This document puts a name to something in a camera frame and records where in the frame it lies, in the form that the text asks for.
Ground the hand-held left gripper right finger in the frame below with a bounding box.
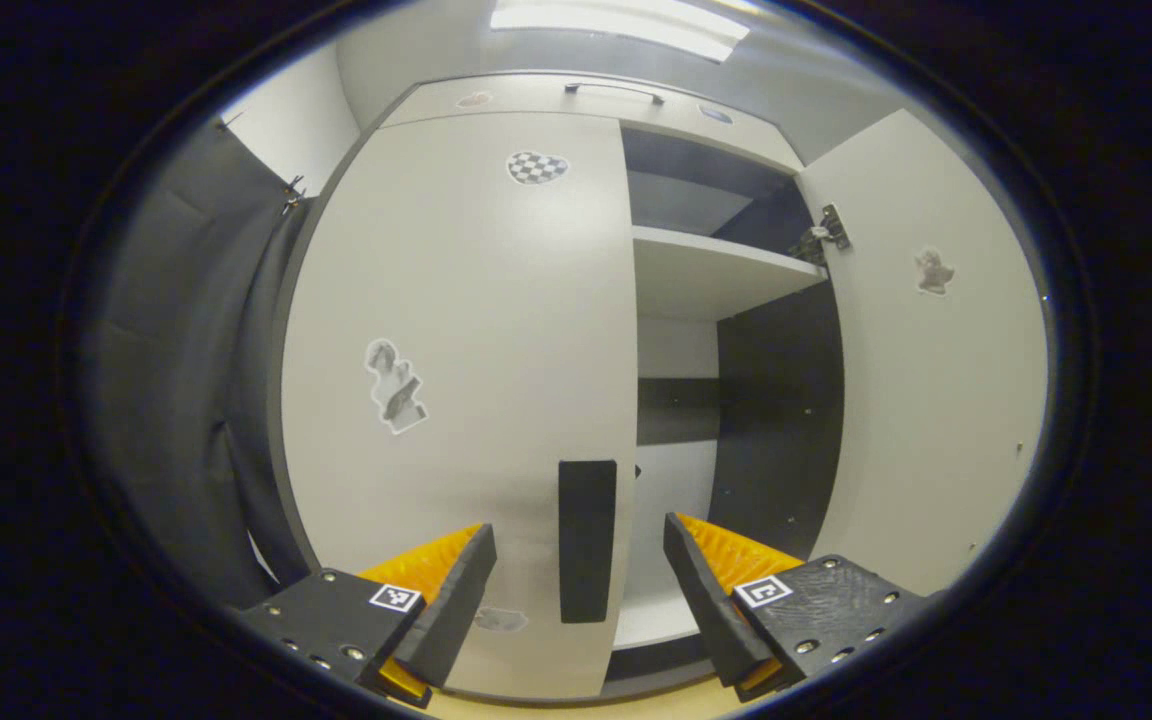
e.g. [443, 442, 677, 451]
[663, 512, 937, 703]

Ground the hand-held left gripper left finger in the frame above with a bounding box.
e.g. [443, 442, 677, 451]
[236, 522, 499, 709]

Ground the black cabinet door handle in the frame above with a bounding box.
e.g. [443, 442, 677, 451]
[558, 459, 618, 625]

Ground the grey double-door shoe cabinet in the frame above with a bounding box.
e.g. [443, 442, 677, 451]
[266, 70, 1049, 706]

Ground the grey shoe cabinet door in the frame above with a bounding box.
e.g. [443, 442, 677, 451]
[796, 108, 1049, 598]

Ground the grey cabinet shelf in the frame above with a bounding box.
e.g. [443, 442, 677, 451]
[632, 225, 827, 323]

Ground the metal door hinge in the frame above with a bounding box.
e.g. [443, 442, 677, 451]
[788, 204, 851, 266]

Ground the black backdrop cloth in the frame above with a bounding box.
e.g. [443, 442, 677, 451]
[76, 115, 322, 611]

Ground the large ceiling light panel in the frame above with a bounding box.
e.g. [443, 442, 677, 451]
[489, 0, 752, 63]

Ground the thin black top panel handle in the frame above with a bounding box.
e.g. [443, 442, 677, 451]
[564, 82, 665, 106]

